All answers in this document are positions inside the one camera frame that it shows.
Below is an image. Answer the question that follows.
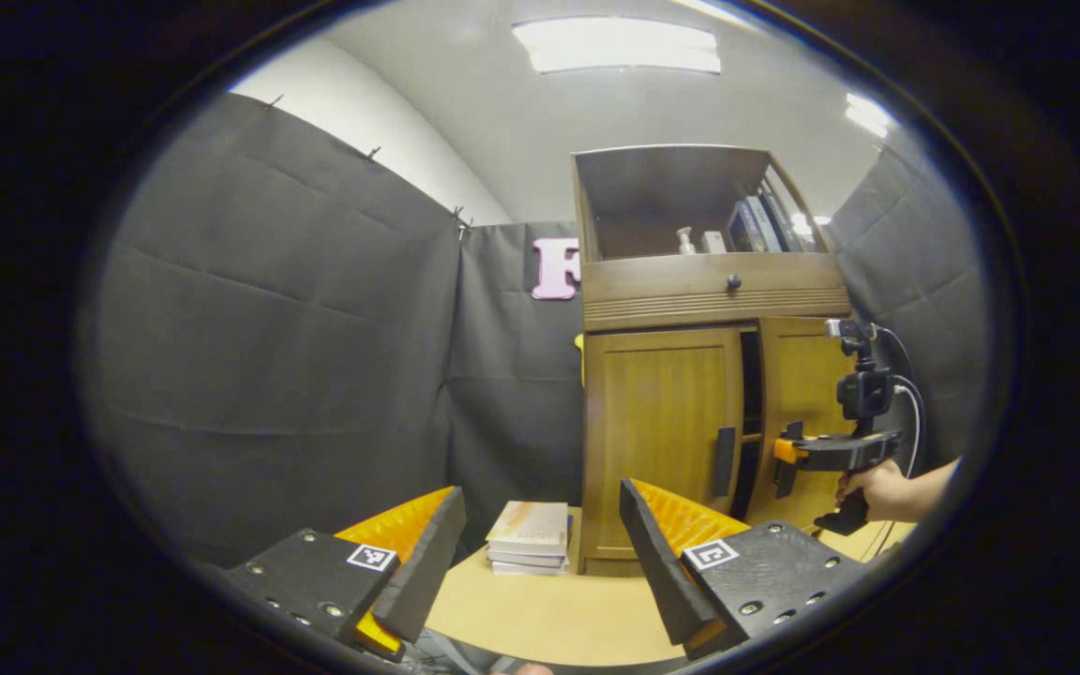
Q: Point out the small ceiling light panel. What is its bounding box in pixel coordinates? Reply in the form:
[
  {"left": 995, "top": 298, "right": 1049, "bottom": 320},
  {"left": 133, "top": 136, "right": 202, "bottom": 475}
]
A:
[{"left": 845, "top": 91, "right": 897, "bottom": 140}]

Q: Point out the black backdrop cloth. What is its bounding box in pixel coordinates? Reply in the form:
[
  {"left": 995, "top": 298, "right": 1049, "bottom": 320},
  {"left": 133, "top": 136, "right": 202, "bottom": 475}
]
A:
[{"left": 90, "top": 92, "right": 991, "bottom": 568}]

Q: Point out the blue book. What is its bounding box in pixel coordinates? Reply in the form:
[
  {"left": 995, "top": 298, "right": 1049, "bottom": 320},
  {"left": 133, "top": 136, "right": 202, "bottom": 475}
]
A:
[{"left": 727, "top": 202, "right": 766, "bottom": 254}]

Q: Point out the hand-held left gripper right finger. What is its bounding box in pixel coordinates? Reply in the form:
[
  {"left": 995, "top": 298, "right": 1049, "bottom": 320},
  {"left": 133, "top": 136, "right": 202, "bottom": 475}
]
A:
[{"left": 619, "top": 477, "right": 869, "bottom": 660}]

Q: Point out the wooden double-door shoe cabinet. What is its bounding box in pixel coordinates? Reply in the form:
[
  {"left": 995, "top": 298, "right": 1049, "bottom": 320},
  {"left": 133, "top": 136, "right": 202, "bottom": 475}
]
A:
[{"left": 571, "top": 143, "right": 855, "bottom": 576}]

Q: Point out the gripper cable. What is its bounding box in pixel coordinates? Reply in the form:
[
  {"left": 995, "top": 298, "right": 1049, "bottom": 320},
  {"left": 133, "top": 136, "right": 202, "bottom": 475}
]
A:
[{"left": 868, "top": 326, "right": 925, "bottom": 562}]

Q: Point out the wooden shoe cabinet door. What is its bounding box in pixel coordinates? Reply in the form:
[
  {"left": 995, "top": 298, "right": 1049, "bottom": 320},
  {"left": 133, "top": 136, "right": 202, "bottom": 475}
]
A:
[
  {"left": 746, "top": 316, "right": 864, "bottom": 531},
  {"left": 582, "top": 326, "right": 747, "bottom": 562}
]

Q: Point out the large ceiling light panel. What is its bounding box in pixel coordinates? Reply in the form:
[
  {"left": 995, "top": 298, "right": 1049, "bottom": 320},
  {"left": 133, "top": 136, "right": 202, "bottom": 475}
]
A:
[{"left": 512, "top": 17, "right": 724, "bottom": 76}]

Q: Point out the pale grey book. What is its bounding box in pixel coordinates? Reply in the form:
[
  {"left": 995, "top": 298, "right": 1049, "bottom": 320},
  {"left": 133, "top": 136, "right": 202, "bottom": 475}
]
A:
[{"left": 744, "top": 195, "right": 785, "bottom": 252}]

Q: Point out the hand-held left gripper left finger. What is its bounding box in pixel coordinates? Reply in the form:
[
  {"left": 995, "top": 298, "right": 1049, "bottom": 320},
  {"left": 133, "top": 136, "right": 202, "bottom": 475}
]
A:
[{"left": 221, "top": 485, "right": 468, "bottom": 657}]

